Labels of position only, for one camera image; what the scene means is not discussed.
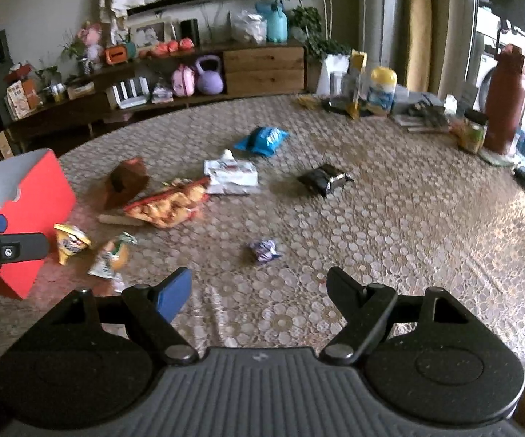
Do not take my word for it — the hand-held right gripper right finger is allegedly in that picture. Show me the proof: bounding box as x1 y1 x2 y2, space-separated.
319 267 486 366

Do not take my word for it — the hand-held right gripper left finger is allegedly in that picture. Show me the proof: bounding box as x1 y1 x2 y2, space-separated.
39 267 200 366

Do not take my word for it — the small yellow snack packet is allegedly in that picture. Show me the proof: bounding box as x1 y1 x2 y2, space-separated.
53 223 93 266

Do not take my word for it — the red cardboard box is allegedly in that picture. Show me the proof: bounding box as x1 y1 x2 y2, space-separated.
0 148 77 300

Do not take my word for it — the large orange chips bag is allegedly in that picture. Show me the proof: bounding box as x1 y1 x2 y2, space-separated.
123 177 211 229

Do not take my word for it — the patterned tablecloth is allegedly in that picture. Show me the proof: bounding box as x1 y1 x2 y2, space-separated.
0 93 525 437

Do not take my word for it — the cardboard box with bottle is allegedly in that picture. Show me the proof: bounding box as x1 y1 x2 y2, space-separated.
0 129 23 158

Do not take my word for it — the small purple candy packet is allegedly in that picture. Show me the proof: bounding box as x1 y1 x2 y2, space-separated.
249 239 282 264

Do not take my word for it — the sausage stick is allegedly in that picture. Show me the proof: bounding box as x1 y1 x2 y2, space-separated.
97 214 145 228

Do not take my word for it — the black snack bag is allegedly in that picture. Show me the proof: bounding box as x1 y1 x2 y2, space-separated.
297 162 354 198

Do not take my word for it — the brown snack bag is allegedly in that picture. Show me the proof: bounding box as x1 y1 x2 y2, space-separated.
103 157 150 210

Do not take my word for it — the printed white snack box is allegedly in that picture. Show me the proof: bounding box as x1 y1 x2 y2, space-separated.
6 80 31 119

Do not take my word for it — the white snack packet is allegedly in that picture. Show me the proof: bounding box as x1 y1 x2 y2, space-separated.
203 150 260 197

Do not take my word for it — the orange box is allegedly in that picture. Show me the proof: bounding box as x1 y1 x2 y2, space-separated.
22 79 41 109

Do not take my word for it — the small red box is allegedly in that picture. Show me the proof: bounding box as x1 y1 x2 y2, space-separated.
5 63 34 84

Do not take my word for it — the small cardboard box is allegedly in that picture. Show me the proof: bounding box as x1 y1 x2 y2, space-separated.
66 80 96 100

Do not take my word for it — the blue snack bag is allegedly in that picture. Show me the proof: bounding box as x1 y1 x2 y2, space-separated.
234 126 289 158

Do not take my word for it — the white router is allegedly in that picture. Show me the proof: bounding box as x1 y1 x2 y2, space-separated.
110 77 151 109

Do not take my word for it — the stack of books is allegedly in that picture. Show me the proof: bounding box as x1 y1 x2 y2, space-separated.
391 91 450 134

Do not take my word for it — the green plant in vase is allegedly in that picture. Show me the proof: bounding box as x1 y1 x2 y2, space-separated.
59 31 93 76

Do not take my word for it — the glass cup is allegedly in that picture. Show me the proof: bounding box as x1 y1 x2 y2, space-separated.
328 71 359 111

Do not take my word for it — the yellow lid wipes canister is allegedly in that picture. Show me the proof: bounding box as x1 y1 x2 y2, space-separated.
365 67 398 117

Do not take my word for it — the glass jar black lid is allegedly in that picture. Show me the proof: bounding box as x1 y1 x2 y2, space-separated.
460 109 489 155

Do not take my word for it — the stack of small packets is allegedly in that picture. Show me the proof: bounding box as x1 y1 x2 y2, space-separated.
151 79 175 105

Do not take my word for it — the pink flower bouquet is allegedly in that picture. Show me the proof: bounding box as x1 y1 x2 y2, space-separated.
76 22 104 58

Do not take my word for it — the orange radio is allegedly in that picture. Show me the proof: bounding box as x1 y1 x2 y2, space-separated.
103 41 137 65

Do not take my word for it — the white planter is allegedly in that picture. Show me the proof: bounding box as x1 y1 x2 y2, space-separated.
316 52 352 99

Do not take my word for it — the tall yellow bag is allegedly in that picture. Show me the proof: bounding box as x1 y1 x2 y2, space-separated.
347 50 369 120

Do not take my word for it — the purple kettlebell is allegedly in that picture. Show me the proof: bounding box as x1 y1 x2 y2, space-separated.
194 55 225 94

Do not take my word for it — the wooden media cabinet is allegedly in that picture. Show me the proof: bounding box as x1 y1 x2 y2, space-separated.
5 39 309 147

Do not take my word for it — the brown thermos jug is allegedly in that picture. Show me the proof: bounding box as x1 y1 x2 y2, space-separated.
484 31 525 155

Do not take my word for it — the black speaker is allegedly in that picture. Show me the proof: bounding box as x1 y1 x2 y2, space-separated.
179 18 200 47

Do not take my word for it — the grey curtain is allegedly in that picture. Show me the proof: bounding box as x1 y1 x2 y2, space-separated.
361 0 409 88

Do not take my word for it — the large green houseplant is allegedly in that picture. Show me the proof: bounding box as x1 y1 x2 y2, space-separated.
267 0 352 61

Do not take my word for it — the yellow curtain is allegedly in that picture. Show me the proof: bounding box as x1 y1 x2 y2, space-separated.
402 0 437 94

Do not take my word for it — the teal spray bottle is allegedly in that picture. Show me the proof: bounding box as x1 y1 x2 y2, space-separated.
255 0 289 43

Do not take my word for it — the clear plastic bag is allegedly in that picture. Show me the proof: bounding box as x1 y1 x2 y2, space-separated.
229 9 268 47

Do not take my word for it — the photo frame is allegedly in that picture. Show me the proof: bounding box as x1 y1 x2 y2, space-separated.
128 19 177 51

